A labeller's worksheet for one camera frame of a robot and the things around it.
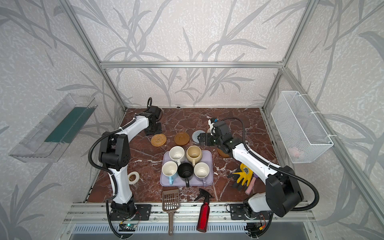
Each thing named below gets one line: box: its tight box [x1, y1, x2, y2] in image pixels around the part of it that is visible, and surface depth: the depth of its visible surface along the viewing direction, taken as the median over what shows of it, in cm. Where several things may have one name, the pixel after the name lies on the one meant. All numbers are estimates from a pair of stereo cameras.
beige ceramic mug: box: [186, 145, 203, 167], surface depth 87 cm
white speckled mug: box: [169, 146, 185, 166], surface depth 89 cm
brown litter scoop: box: [162, 189, 180, 236], surface depth 79 cm
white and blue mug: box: [161, 160, 178, 186], surface depth 82 cm
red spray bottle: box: [193, 188, 214, 233], surface depth 72 cm
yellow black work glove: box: [227, 163, 253, 191], surface depth 82 cm
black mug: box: [178, 162, 194, 188], surface depth 81 cm
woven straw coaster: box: [151, 133, 167, 147], surface depth 104 cm
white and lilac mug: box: [193, 162, 210, 187], surface depth 84 cm
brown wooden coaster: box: [174, 132, 190, 146], surface depth 104 cm
